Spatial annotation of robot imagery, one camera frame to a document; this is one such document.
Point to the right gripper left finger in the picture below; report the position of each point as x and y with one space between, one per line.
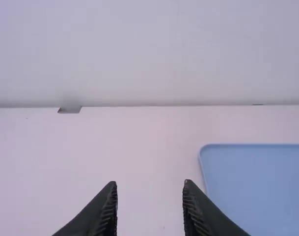
97 216

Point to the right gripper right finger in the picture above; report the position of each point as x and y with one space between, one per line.
203 216

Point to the blue mat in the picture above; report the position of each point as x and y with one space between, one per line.
257 184

